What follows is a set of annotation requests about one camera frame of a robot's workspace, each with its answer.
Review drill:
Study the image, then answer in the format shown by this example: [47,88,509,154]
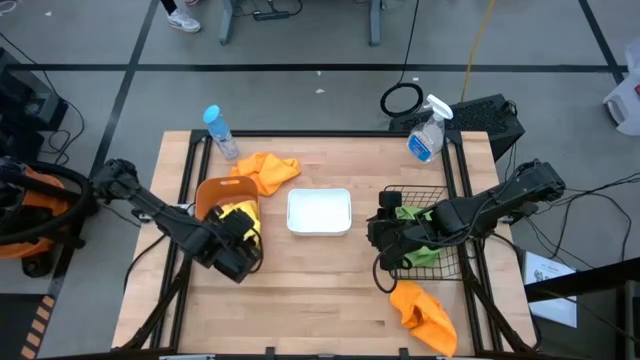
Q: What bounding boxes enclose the black power strip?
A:
[252,9,292,22]

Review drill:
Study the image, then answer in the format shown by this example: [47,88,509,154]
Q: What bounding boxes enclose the black wire basket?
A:
[382,184,465,282]

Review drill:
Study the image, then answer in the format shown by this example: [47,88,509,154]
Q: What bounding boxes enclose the clear bottle with blue cap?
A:
[202,104,240,161]

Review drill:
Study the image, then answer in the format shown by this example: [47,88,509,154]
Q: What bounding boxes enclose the black side table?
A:
[524,257,640,360]

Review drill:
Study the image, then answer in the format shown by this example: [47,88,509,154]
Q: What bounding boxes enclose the clear spray bottle white trigger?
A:
[405,93,455,164]

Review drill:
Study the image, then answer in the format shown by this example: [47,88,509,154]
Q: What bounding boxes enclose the orange black shop vacuum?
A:
[0,157,101,279]

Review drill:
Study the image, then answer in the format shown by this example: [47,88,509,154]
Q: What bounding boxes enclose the white printed paper sheet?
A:
[522,250,579,329]

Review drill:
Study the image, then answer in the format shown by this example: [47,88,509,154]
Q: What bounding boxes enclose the coiled black cable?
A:
[379,0,425,119]

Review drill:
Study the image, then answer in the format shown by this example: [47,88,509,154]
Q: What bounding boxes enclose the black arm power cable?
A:
[499,172,640,271]

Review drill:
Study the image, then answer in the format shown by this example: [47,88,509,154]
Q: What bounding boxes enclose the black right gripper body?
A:
[367,205,404,257]

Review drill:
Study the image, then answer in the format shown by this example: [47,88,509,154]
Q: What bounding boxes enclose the black equipment box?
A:
[0,47,69,161]

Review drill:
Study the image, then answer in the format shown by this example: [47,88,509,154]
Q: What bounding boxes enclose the white plastic basket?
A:
[285,187,353,237]

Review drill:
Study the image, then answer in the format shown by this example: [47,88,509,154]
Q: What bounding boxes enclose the orange plastic basket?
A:
[194,174,261,236]

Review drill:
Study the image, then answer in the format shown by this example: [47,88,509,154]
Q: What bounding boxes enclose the yellow floor cable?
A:
[459,0,497,104]

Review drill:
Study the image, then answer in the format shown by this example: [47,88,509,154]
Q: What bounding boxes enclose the black floor cable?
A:
[0,32,86,166]

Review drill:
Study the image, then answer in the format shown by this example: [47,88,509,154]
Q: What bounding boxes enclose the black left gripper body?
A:
[202,204,265,285]

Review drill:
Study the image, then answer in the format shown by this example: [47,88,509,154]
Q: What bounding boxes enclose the orange microfiber towel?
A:
[388,280,459,358]
[228,152,303,197]

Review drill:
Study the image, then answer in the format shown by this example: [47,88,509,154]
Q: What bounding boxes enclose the black aluminium table frame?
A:
[117,128,539,360]

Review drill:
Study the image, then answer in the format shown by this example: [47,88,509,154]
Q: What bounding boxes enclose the black perforated computer case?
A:
[388,93,526,161]

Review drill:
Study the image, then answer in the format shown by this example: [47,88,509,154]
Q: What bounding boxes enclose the person's shoe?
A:
[166,7,202,35]

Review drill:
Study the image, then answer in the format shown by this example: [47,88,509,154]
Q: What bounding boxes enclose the black yellow striped floor mat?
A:
[0,293,56,360]

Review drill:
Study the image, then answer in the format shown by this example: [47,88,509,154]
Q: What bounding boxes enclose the grey desk leg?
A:
[368,0,384,48]
[217,0,241,46]

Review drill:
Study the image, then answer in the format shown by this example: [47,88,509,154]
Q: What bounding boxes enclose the white plastic container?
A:
[602,39,640,137]

